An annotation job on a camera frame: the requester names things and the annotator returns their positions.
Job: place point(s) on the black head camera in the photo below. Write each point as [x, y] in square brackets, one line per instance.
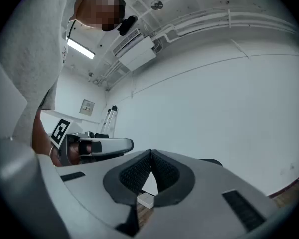
[127, 25]

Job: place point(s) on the white tripod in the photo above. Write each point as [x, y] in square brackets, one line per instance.
[112, 119]

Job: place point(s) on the white ceiling pipe bundle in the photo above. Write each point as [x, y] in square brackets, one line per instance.
[214, 21]

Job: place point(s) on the grey wall panel box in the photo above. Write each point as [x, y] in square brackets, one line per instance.
[86, 106]

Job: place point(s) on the white air conditioner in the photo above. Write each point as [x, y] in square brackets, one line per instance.
[137, 52]

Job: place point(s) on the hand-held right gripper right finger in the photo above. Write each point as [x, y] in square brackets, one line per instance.
[209, 203]

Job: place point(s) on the person's head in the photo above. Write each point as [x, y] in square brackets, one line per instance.
[94, 11]

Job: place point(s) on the long ceiling light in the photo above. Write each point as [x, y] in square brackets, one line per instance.
[81, 48]

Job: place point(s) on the grey sweatshirt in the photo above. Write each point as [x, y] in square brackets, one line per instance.
[35, 46]

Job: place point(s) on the round smoke detector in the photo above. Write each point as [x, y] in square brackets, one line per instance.
[156, 4]

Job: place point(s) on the black chair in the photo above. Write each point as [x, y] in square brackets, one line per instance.
[211, 161]

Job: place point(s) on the person's left forearm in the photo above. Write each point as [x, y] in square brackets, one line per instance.
[40, 136]

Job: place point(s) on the small white floor box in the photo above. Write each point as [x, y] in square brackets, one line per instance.
[145, 199]

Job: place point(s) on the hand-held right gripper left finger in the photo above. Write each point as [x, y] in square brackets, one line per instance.
[89, 195]

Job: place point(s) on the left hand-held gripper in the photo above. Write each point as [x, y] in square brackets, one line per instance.
[61, 133]

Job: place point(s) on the person's left hand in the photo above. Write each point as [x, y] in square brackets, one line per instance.
[73, 151]

